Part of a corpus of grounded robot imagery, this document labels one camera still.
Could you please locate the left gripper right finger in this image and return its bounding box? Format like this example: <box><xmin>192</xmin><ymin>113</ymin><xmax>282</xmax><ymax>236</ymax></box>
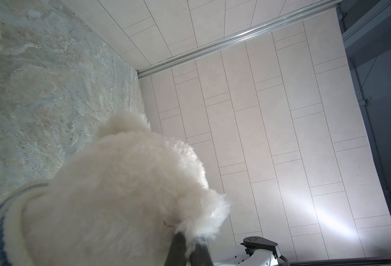
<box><xmin>189</xmin><ymin>243</ymin><xmax>214</xmax><ymax>266</ymax></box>

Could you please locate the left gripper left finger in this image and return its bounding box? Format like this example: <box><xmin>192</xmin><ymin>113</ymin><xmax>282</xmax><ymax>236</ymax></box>
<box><xmin>164</xmin><ymin>232</ymin><xmax>187</xmax><ymax>266</ymax></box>

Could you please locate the white plush teddy bear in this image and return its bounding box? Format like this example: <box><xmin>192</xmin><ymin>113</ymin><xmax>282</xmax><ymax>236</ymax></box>
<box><xmin>23</xmin><ymin>110</ymin><xmax>230</xmax><ymax>266</ymax></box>

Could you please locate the blue white striped knit sweater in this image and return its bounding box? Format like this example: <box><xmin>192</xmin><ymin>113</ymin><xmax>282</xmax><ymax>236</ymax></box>
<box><xmin>0</xmin><ymin>183</ymin><xmax>48</xmax><ymax>266</ymax></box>

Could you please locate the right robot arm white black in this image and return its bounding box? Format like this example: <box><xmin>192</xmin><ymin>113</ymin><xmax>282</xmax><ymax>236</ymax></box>
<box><xmin>212</xmin><ymin>236</ymin><xmax>290</xmax><ymax>266</ymax></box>

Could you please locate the right corner aluminium profile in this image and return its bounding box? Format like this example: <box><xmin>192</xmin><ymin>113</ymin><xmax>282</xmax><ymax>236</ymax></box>
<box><xmin>137</xmin><ymin>0</ymin><xmax>341</xmax><ymax>79</ymax></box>

